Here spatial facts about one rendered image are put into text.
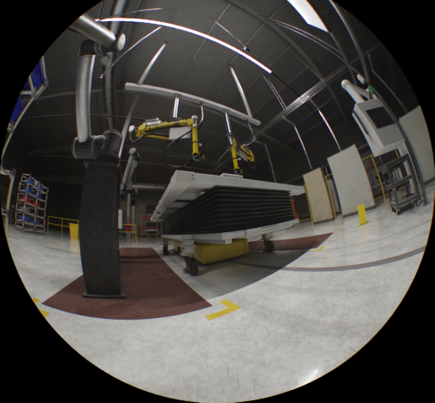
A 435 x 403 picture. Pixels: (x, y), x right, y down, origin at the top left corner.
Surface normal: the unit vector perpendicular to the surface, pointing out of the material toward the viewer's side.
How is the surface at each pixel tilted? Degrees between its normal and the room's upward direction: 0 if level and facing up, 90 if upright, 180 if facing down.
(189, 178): 90
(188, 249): 90
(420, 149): 90
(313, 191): 90
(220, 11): 175
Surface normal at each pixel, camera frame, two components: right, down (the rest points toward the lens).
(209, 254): 0.49, -0.32
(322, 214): -0.87, -0.07
